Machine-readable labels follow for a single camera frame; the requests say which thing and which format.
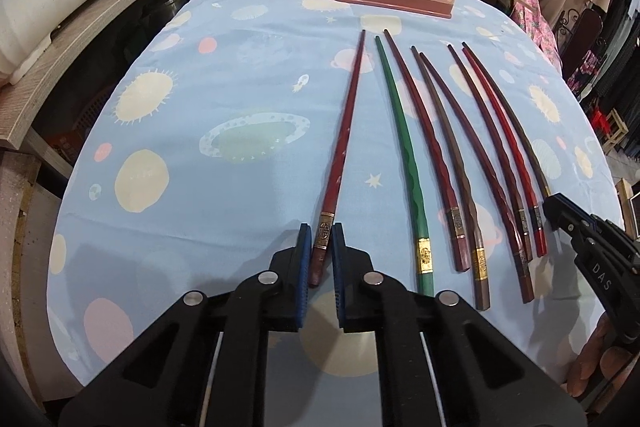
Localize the red plastic stool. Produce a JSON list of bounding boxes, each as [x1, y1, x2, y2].
[[592, 107, 617, 134]]

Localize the dark metal chair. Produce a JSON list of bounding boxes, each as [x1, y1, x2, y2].
[[556, 1, 607, 74]]

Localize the person's right hand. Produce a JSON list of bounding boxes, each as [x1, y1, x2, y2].
[[567, 317, 640, 400]]

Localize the brown chopstick with gold band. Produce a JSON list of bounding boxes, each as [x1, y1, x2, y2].
[[411, 46, 492, 312]]

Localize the bright red chopstick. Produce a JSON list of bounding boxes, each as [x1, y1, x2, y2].
[[461, 48, 549, 258]]

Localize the dark hanging clothes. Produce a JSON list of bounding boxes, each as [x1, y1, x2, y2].
[[565, 0, 640, 142]]

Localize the blue planet print tablecloth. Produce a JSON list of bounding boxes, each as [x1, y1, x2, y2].
[[47, 0, 626, 408]]

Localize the pink floral cloth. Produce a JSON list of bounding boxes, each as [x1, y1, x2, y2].
[[509, 0, 564, 68]]

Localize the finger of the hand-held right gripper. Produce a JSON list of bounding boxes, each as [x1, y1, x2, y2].
[[542, 193, 601, 248]]

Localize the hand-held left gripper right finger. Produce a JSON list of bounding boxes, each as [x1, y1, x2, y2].
[[331, 223, 587, 427]]

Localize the steel pot under shelf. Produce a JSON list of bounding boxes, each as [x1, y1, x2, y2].
[[144, 0, 187, 28]]

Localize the grey wood-grain shelf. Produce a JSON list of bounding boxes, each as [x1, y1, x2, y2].
[[0, 0, 251, 150]]

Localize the green chopstick with gold band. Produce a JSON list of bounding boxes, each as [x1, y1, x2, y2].
[[375, 36, 435, 298]]

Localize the dark red twisted chopstick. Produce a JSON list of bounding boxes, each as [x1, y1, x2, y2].
[[419, 52, 536, 304], [447, 44, 534, 263], [383, 29, 472, 273]]

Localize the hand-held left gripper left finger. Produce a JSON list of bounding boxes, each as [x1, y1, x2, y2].
[[59, 223, 313, 427]]

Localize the dark brown chopstick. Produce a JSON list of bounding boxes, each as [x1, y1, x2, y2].
[[462, 41, 555, 200]]

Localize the red chopstick with gold band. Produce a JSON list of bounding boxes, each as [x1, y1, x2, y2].
[[308, 29, 367, 287]]

